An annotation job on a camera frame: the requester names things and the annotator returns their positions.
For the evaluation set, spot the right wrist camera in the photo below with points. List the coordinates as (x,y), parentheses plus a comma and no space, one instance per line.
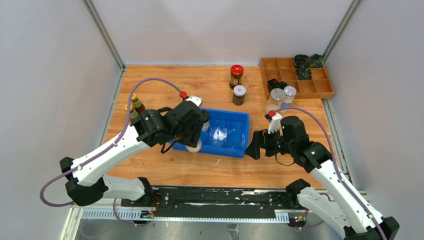
(274,119)

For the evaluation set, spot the blue plastic divided bin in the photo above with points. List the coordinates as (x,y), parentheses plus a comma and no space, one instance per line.
(227,135)

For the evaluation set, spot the small silver lid jar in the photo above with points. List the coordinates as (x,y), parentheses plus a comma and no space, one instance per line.
(290,92)

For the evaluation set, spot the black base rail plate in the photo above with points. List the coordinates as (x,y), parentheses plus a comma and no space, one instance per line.
(217,203)

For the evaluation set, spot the green patterned rolled cloth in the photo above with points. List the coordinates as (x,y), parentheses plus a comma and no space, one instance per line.
(303,73)

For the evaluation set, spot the silver lid clear jar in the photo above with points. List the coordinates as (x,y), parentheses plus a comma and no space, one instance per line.
(275,100)

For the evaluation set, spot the black rolled item in tray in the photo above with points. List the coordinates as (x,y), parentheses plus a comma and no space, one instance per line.
(301,60)

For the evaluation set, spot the black cap spice shaker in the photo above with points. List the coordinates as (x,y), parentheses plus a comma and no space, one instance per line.
(196,148)
(206,122)

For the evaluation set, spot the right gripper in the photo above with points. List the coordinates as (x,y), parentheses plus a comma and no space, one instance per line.
(262,138)

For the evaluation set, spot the dark green rolled cloth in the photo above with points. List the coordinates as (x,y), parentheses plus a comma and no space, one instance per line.
(316,61)

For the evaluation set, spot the red lid sauce jar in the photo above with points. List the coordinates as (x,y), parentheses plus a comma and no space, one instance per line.
(236,74)

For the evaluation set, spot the white lid sauce jar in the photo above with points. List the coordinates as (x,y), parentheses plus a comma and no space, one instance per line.
(239,93)

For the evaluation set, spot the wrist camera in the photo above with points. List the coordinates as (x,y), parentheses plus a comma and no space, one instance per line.
(274,119)
(198,101)

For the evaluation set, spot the wooden divided tray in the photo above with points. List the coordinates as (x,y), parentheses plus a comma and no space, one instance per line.
(283,70)

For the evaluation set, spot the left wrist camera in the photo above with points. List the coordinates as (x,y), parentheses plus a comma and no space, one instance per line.
(198,101)

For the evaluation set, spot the sauce bottle yellow cap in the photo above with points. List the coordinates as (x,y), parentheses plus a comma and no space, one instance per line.
(137,104)
(132,112)

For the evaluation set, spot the black clip bundle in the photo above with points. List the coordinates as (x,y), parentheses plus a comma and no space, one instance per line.
(275,84)

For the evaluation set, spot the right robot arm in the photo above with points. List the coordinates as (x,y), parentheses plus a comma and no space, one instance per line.
(349,214)

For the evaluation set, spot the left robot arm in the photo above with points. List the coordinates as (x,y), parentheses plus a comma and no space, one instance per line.
(88,181)

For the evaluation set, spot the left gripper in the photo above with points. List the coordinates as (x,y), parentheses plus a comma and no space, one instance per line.
(192,139)

